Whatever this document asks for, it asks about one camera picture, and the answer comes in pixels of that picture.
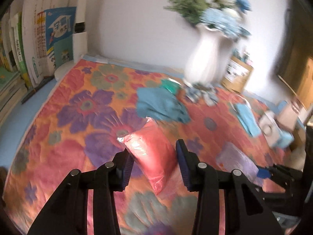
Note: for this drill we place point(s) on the blue face mask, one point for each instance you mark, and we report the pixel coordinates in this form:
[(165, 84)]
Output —
[(248, 117)]

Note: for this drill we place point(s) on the red soft packet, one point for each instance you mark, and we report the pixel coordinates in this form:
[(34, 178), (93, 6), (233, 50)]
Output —
[(152, 151)]

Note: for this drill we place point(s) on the floral quilted blanket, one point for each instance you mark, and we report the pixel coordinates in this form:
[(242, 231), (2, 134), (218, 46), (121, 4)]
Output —
[(61, 139)]

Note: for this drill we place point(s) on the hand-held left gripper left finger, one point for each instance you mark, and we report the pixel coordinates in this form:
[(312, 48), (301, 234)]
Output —
[(127, 169)]

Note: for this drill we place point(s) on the wooden pen holder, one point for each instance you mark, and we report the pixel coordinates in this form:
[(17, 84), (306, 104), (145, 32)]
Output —
[(238, 74)]

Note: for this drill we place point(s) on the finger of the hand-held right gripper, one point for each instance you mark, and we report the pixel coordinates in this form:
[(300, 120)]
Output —
[(276, 195), (263, 173)]

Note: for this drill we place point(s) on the dark wall television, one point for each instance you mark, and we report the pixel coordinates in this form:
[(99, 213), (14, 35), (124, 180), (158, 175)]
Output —
[(298, 44)]

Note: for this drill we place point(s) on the small white box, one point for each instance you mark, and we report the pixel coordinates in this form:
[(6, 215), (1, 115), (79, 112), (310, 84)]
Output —
[(269, 127)]

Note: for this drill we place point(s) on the blue and white flower bouquet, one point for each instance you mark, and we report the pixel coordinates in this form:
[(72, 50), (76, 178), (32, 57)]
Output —
[(212, 7)]

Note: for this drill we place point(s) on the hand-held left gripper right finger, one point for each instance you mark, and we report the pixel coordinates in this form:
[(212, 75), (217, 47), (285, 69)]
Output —
[(183, 166)]

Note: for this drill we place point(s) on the light blue flat board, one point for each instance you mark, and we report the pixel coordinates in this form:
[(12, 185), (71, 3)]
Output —
[(282, 106)]

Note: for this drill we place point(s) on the purple soft packet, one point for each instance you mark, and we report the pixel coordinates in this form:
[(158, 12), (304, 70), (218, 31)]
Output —
[(236, 162)]

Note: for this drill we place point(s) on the teal blue cloth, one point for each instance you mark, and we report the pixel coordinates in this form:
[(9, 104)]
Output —
[(159, 105)]

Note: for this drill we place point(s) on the row of upright books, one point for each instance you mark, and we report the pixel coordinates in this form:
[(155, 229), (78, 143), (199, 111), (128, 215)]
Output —
[(41, 36)]

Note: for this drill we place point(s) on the green small packet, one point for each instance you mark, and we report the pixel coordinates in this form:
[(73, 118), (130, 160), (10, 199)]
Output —
[(172, 87)]

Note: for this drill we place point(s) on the white ribbed vase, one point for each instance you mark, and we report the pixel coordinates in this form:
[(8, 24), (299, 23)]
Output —
[(206, 56)]

